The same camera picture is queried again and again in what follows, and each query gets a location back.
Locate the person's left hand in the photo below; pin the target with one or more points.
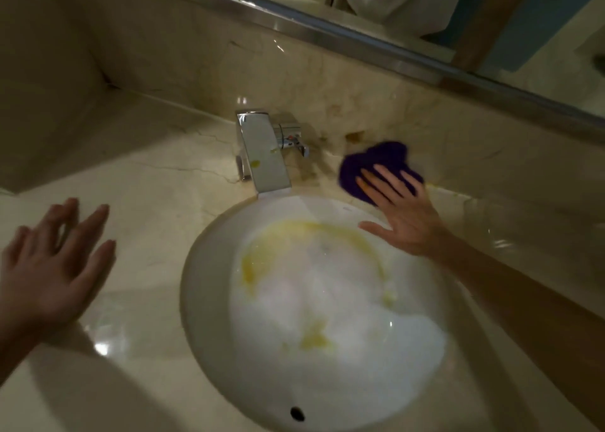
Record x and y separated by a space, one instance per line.
47 280

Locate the person's right hand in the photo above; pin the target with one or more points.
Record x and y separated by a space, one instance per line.
411 223

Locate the purple cleaning cloth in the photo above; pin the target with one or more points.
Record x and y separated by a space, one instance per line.
383 155

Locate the white round sink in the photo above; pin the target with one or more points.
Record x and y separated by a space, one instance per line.
331 327

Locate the person's right forearm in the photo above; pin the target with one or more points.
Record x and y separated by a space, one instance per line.
529 313

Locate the beige marble countertop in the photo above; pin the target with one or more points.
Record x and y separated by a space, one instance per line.
156 171

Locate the chrome square faucet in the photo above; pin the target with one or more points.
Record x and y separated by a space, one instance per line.
264 157

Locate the metal framed wall mirror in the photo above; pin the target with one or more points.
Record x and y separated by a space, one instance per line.
543 44

